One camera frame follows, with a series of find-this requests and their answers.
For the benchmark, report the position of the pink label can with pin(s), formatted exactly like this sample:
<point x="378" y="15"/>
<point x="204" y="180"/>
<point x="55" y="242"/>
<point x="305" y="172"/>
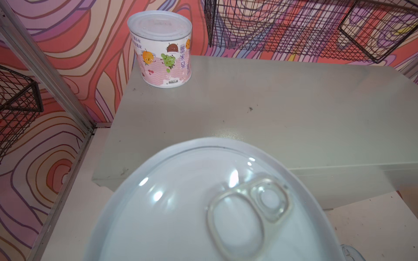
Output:
<point x="162" y="42"/>

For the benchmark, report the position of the black wire basket back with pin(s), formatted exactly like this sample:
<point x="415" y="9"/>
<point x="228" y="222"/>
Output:
<point x="355" y="31"/>

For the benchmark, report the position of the grey metal cabinet box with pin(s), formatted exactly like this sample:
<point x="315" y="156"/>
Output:
<point x="349" y="132"/>

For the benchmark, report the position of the teal label can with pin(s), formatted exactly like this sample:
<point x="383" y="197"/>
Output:
<point x="213" y="199"/>

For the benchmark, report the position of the black wire basket left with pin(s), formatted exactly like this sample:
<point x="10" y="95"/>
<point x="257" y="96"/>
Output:
<point x="21" y="104"/>

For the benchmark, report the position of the black wire basket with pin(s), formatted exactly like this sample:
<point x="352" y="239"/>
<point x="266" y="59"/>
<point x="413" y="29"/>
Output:
<point x="21" y="104"/>
<point x="355" y="31"/>

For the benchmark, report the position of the light blue can front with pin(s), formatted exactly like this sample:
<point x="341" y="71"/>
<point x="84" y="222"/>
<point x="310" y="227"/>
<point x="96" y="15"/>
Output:
<point x="351" y="254"/>

